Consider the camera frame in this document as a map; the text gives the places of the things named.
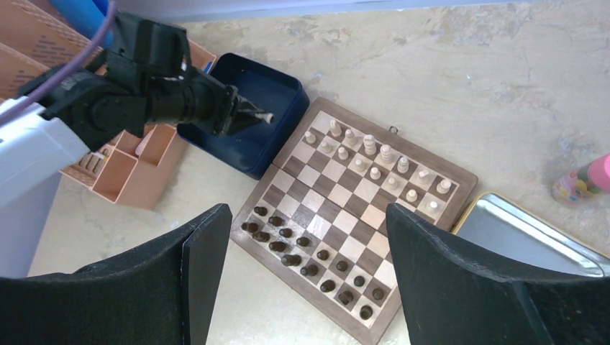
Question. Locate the peach plastic file organizer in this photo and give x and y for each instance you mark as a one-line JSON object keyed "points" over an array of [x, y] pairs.
{"points": [[128, 169]]}

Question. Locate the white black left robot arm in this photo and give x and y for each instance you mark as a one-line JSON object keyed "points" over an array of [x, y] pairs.
{"points": [[134, 72]]}

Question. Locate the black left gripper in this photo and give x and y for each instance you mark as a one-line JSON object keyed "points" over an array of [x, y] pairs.
{"points": [[215, 107]]}

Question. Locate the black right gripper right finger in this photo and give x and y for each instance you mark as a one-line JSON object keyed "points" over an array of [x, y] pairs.
{"points": [[456, 292]]}

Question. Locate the light wooden pawn on board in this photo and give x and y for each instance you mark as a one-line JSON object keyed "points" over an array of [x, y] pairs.
{"points": [[342, 153]]}

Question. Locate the blue folder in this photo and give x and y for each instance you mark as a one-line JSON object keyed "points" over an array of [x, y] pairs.
{"points": [[85, 16]]}

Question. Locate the light wooden king piece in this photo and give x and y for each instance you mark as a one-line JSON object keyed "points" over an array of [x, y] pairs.
{"points": [[386, 154]]}

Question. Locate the gold metal tin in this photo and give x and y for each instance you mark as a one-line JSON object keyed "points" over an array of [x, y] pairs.
{"points": [[502, 226]]}

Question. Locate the wooden chess board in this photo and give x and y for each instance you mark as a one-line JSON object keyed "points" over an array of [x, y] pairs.
{"points": [[319, 224]]}

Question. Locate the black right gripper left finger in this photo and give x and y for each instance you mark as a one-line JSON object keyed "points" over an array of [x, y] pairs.
{"points": [[160, 292]]}

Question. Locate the pink capped small bottle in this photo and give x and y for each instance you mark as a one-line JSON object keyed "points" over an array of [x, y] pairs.
{"points": [[584, 184]]}

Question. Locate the light wooden tall piece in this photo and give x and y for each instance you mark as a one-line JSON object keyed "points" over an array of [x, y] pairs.
{"points": [[369, 145]]}

